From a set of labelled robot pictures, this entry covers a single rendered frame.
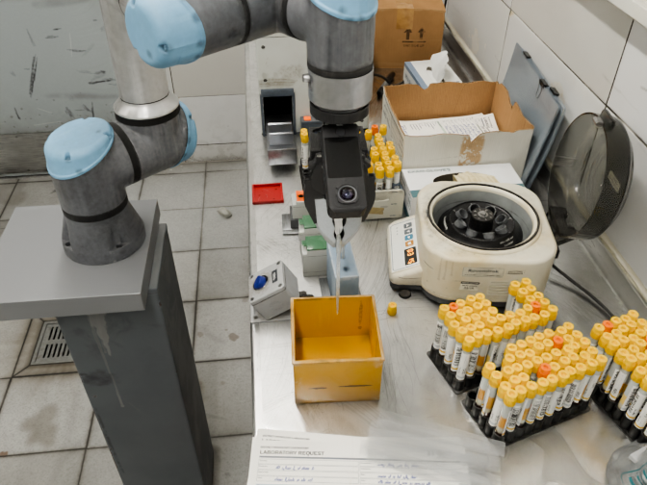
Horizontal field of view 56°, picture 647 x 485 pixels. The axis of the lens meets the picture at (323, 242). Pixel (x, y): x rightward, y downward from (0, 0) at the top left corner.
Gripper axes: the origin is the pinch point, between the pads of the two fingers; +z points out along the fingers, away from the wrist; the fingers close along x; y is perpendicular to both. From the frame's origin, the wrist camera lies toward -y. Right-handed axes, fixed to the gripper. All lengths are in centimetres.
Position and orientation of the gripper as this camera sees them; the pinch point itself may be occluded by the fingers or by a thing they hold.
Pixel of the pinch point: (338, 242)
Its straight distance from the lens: 83.3
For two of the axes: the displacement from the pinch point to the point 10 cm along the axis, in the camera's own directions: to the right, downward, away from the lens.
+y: -0.5, -6.3, 7.7
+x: -10.0, 0.4, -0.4
